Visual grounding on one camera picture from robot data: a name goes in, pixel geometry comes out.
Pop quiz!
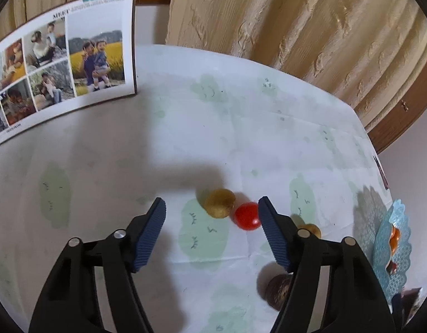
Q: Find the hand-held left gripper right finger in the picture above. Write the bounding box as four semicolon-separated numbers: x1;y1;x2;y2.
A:
258;196;396;333

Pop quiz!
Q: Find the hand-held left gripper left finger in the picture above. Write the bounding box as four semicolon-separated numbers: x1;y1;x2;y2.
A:
28;198;166;333

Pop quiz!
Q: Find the small yellow-brown fruit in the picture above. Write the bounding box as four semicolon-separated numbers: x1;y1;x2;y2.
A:
204;188;237;219

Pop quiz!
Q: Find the light blue lattice basket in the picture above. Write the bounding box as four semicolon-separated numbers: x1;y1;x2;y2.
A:
371;199;412;302

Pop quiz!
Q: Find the large orange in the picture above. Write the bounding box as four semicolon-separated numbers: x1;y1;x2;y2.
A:
390;225;402;254

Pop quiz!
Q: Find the yellow-green round fruit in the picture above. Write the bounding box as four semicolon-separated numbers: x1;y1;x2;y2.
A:
297;223;322;240

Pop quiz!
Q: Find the large dark avocado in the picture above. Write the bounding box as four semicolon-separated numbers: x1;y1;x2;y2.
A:
264;273;295;312

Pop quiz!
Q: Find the white printed tablecloth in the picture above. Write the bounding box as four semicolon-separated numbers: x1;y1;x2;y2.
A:
0;43;395;333

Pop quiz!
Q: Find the dark printed packet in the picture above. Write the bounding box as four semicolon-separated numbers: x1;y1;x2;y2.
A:
390;286;424;327

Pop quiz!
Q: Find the wooden cabinet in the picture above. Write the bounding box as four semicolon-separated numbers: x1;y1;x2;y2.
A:
368;87;427;155

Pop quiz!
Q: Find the photo collage board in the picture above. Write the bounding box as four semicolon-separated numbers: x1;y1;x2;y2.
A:
0;0;137;151

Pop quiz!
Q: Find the wide beige curtain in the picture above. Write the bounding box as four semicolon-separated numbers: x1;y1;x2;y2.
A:
165;0;427;136

